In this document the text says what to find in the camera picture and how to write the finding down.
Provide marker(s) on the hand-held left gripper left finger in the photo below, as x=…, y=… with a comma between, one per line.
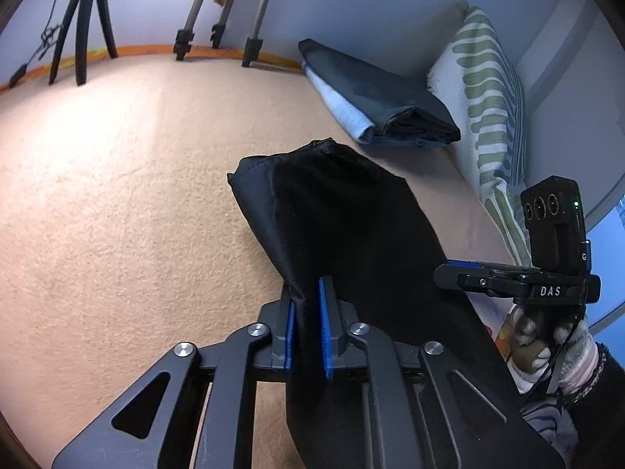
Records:
x=290, y=337

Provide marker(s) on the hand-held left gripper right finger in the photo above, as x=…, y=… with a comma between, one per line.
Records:
x=324, y=332

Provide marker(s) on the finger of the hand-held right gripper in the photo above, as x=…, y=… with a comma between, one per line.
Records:
x=461, y=273

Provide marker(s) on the black pants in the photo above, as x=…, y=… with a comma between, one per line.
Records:
x=351, y=215

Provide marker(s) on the person's right forearm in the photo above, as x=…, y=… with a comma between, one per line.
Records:
x=603, y=410

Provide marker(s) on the person's right hand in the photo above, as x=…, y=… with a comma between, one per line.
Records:
x=527, y=334

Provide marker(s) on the green striped pillow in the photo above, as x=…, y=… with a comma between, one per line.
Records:
x=488, y=107

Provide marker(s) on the person's striped clothing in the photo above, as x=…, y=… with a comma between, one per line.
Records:
x=544, y=430

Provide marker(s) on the folded dark cloth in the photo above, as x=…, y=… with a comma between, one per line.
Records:
x=390, y=97

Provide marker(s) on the folded light blue cloth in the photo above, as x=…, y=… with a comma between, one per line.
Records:
x=342, y=107

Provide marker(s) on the beige blanket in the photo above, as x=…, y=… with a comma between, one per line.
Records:
x=122, y=205

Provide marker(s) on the large silver tripod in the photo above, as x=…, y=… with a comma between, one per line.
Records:
x=256, y=19

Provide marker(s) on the small black tripod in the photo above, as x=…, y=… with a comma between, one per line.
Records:
x=80, y=34

